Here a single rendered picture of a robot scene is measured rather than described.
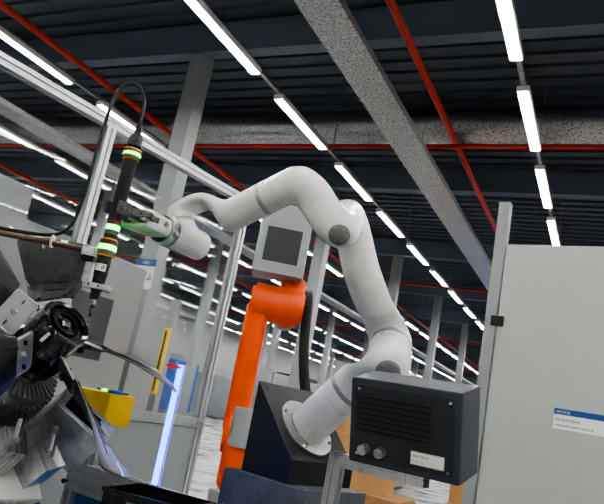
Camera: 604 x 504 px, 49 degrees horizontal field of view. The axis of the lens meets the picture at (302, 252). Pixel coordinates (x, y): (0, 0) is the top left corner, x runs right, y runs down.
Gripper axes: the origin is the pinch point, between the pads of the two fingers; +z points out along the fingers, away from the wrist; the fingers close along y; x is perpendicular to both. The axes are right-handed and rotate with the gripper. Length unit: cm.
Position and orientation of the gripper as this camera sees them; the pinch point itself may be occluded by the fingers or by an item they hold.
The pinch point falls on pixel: (117, 208)
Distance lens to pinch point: 169.6
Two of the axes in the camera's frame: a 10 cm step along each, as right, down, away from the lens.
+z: -5.3, -2.9, -8.0
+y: -8.3, -0.3, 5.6
